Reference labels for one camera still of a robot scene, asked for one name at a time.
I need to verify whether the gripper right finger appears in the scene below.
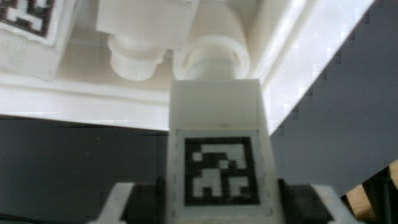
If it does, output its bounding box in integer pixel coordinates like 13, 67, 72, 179
278, 179, 360, 224

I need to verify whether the white leg on tabletop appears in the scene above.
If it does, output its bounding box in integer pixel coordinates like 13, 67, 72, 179
0, 0, 81, 79

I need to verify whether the white square tabletop part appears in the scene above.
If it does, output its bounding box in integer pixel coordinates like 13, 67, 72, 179
0, 0, 376, 132

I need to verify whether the white table leg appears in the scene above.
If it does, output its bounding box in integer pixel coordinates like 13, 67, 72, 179
166, 56, 285, 224

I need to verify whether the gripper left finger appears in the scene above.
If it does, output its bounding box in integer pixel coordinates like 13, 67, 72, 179
88, 178, 166, 224

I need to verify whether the white leg behind tabletop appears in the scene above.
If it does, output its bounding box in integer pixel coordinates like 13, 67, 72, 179
97, 0, 200, 81

